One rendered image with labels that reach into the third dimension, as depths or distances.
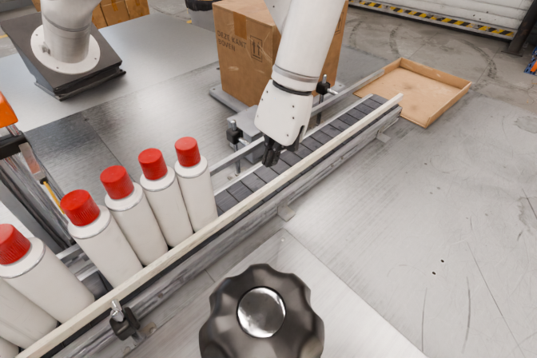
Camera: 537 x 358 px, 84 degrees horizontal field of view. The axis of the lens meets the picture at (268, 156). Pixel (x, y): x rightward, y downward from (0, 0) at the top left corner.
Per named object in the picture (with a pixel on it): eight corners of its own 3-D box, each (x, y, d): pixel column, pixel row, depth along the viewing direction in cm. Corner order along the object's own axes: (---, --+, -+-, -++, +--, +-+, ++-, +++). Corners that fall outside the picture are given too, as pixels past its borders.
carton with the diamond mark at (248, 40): (271, 121, 87) (272, 25, 69) (221, 90, 100) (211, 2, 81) (335, 85, 102) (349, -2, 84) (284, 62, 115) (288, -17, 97)
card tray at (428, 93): (425, 128, 88) (430, 117, 85) (352, 93, 102) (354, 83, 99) (467, 92, 103) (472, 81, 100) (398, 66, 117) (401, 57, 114)
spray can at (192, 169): (201, 240, 55) (178, 160, 41) (186, 223, 58) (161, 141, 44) (224, 224, 57) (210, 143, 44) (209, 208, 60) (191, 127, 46)
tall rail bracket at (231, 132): (248, 190, 70) (245, 136, 59) (230, 174, 74) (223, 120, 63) (259, 184, 72) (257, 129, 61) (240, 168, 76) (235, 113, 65)
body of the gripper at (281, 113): (260, 70, 55) (247, 125, 60) (301, 92, 49) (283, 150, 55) (287, 71, 60) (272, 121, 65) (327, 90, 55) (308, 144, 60)
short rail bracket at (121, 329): (135, 355, 46) (106, 328, 38) (127, 339, 48) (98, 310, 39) (154, 339, 48) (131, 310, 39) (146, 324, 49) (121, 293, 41)
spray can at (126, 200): (147, 273, 50) (101, 195, 36) (133, 253, 53) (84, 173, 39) (174, 252, 53) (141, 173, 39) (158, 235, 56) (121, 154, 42)
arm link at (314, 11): (272, 57, 57) (276, 69, 49) (292, -21, 51) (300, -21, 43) (313, 68, 59) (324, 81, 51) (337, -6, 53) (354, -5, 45)
